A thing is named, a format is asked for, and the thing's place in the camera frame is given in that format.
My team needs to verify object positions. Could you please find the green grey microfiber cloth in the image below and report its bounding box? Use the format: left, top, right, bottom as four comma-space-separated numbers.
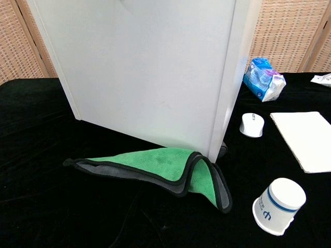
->
63, 146, 233, 214

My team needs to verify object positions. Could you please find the white cabinet box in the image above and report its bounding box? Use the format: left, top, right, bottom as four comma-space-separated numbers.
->
25, 0, 262, 163

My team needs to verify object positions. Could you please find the white computer mouse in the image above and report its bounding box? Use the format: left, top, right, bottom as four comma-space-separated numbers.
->
239, 112, 265, 137

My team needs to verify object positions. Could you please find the blue tissue pack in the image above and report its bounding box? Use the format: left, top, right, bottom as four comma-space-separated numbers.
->
243, 57, 287, 103

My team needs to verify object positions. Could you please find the black velvet tablecloth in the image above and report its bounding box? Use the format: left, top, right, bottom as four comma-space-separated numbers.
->
0, 71, 331, 248

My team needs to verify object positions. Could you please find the white notebook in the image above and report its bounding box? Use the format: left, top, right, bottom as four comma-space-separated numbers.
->
269, 111, 331, 174

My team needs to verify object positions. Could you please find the woven rattan screen panel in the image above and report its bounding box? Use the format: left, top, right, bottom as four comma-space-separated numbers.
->
245, 0, 331, 75
0, 0, 58, 85

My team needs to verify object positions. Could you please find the white snack packet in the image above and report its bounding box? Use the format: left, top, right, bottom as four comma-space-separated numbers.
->
310, 72, 331, 89

